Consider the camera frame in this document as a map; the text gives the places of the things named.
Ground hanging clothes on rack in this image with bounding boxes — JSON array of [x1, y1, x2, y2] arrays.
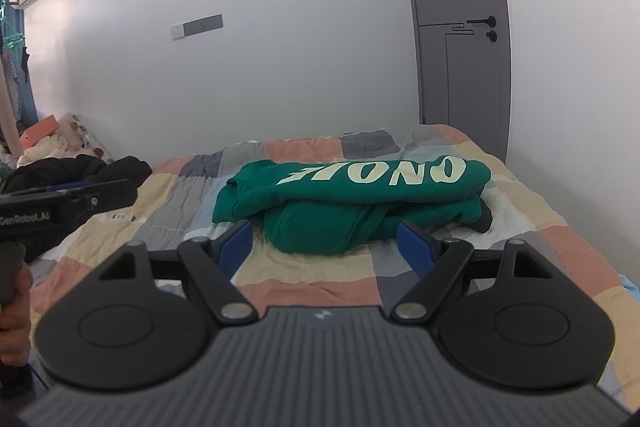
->
[[19, 7, 40, 128]]

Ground black padded jacket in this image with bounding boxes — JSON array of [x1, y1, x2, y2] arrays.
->
[[0, 155, 154, 264]]

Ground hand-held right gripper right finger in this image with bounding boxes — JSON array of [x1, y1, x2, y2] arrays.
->
[[389, 221, 557, 325]]

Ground green printed sweatshirt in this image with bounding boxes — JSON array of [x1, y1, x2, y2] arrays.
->
[[212, 155, 494, 257]]

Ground person's left hand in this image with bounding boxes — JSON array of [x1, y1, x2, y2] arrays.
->
[[0, 271, 34, 368]]

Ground patchwork bed sheet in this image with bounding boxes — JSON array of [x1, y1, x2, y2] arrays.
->
[[10, 123, 640, 408]]

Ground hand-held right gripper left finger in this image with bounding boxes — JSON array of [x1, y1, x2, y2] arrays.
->
[[96, 221, 259, 325]]

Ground grey wall socket strip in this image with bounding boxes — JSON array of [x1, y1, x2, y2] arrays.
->
[[183, 14, 224, 36]]

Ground beige hanging long-sleeve top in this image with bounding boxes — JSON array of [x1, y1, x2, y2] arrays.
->
[[0, 51, 22, 158]]

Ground pink box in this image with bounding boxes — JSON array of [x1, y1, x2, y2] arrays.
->
[[20, 117, 59, 151]]

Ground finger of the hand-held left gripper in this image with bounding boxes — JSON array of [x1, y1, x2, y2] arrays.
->
[[47, 179, 139, 223]]

